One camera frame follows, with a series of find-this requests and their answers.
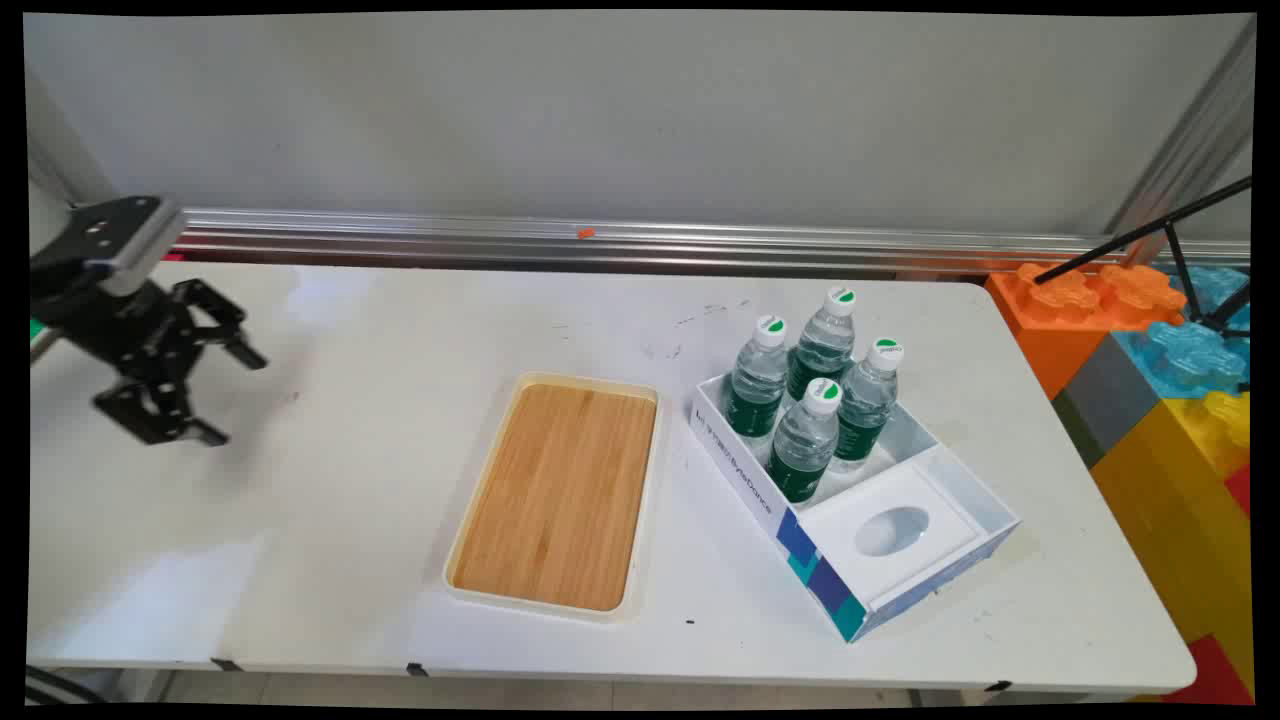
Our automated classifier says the yellow giant toy block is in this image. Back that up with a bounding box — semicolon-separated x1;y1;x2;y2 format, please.
1089;389;1255;693

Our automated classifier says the blue giant toy block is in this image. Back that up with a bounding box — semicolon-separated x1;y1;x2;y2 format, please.
1110;264;1252;401

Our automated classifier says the white tray with wooden base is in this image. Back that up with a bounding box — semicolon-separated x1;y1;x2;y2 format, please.
443;372;662;623

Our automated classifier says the aluminium frame post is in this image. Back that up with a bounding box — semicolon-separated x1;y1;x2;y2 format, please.
1108;18;1257;241

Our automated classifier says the red giant toy block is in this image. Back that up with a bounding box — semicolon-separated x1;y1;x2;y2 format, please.
1158;634;1255;707

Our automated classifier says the grey giant toy block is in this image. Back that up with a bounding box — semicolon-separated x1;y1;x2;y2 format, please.
1051;334;1163;469

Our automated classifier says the orange giant toy block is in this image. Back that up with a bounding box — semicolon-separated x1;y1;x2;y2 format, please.
984;261;1189;401

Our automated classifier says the white cardboard box blue print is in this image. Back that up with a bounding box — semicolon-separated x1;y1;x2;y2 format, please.
690;372;1022;644

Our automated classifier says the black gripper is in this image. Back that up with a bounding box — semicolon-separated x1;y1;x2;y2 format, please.
30;268;269;447

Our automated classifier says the aluminium frame rail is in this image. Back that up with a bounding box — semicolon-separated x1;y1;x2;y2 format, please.
165;208;1251;277

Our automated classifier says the black tripod stand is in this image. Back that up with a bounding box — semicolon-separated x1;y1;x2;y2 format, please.
1033;176;1253;339

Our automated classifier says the white insert with oval hole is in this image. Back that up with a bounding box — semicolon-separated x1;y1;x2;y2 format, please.
799;464;983;607

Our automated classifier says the black grey wrist camera mount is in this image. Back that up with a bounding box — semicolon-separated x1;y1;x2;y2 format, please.
30;196;187;298

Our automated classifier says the water bottle green label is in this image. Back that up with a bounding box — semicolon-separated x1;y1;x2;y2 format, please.
786;286;858;403
832;337;906;473
766;377;844;505
724;314;791;442

